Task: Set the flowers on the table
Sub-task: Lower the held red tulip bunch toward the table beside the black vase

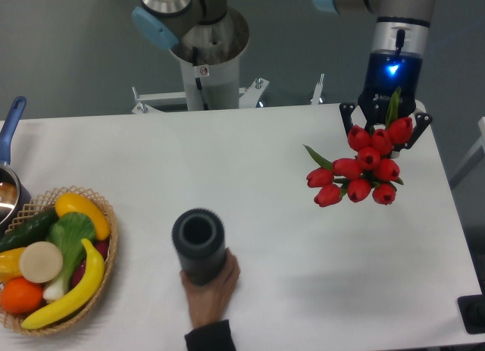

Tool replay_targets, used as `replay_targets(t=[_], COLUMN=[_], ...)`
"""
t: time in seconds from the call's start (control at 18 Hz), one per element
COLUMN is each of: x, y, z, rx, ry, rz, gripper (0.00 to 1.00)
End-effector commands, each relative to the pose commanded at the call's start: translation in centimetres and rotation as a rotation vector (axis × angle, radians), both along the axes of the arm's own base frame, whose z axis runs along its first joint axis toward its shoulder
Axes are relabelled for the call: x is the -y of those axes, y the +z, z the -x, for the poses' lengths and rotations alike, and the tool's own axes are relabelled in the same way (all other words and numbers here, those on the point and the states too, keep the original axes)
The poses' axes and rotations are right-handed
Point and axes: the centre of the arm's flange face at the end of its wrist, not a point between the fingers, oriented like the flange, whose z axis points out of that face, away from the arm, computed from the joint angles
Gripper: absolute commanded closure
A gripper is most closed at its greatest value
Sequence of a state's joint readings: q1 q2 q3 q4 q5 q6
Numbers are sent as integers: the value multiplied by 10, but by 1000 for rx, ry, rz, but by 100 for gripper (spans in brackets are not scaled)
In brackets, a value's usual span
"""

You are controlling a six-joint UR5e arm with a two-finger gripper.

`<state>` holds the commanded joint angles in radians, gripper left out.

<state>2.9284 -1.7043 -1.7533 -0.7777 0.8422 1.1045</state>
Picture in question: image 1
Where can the person's bare hand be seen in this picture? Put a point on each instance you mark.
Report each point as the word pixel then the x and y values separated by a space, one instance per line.
pixel 208 303

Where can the woven wicker basket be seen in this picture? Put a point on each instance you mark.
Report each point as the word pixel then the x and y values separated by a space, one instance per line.
pixel 39 204

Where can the dark grey ribbed vase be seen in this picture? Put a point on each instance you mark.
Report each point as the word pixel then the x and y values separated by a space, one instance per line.
pixel 199 240

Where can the blue handled saucepan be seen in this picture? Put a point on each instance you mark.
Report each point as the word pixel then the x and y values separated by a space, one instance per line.
pixel 13 194

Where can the dark red vegetable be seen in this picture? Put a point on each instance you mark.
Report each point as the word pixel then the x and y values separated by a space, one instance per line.
pixel 102 247

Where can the dark sleeved forearm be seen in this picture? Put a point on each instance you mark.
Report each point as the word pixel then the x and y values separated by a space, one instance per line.
pixel 212 337

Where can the yellow bell pepper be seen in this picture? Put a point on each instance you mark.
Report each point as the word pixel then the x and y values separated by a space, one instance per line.
pixel 9 264

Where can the green bok choy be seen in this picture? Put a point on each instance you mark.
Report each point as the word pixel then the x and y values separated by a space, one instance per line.
pixel 67 234

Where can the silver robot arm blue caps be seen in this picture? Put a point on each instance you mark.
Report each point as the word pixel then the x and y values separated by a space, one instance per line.
pixel 402 26

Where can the white metal base frame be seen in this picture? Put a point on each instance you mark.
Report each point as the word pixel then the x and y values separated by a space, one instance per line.
pixel 260 94

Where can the yellow banana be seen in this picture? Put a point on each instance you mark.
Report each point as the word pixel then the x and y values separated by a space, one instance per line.
pixel 75 298

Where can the orange fruit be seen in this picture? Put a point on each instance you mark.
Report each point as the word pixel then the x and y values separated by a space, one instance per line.
pixel 21 296

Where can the white furniture frame right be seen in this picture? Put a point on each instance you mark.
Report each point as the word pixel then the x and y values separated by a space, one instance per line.
pixel 470 160

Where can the black device at edge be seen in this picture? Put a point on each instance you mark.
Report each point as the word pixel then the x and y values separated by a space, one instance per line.
pixel 472 312

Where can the green cucumber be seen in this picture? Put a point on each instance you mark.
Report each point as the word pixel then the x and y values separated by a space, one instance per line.
pixel 32 230

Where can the red tulip bouquet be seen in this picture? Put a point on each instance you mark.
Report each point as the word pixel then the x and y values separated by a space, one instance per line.
pixel 371 171

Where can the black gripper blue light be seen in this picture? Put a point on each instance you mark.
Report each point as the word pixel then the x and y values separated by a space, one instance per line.
pixel 385 74

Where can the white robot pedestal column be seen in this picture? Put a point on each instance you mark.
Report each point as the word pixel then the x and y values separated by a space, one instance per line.
pixel 209 57

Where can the beige round disc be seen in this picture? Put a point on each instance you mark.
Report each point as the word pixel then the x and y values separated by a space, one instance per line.
pixel 41 262

